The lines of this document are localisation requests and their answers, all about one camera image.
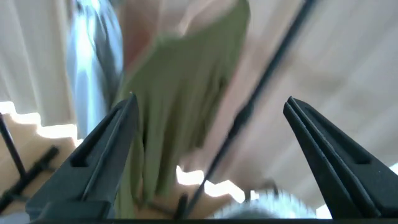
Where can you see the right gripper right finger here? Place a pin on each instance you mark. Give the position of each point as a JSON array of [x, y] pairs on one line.
[[348, 168]]

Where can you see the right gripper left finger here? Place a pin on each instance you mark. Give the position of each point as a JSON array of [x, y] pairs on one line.
[[84, 180]]

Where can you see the pale grey shorts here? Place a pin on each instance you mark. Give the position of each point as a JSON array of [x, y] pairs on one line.
[[90, 68]]

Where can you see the green garment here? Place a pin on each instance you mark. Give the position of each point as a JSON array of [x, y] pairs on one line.
[[174, 109]]

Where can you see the white laundry basket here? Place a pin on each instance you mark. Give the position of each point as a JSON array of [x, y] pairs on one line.
[[267, 208]]

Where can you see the black clothes rack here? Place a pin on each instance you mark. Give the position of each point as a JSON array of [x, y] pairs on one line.
[[248, 109]]

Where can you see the beige curtain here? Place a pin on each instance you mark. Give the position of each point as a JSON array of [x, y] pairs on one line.
[[326, 62]]

